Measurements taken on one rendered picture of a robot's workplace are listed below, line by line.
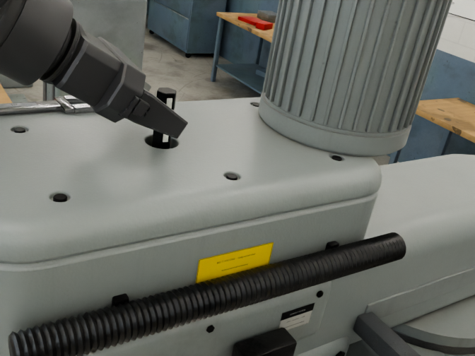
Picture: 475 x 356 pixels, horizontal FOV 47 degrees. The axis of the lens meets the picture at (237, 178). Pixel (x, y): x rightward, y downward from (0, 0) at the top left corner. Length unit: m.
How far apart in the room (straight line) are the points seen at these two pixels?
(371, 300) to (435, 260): 0.13
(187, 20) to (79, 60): 7.49
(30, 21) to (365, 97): 0.36
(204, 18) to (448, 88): 3.87
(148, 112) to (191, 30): 7.46
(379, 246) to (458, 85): 4.79
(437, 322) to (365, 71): 0.52
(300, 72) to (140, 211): 0.27
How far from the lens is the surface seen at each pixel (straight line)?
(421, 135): 5.68
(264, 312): 0.66
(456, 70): 5.42
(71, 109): 0.65
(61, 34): 0.50
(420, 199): 0.92
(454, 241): 0.91
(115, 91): 0.50
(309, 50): 0.63
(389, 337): 0.81
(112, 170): 0.53
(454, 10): 5.49
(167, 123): 0.54
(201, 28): 8.04
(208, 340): 0.63
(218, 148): 0.60
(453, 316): 1.04
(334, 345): 0.83
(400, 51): 0.63
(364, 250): 0.64
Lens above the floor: 2.14
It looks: 27 degrees down
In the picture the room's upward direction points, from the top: 10 degrees clockwise
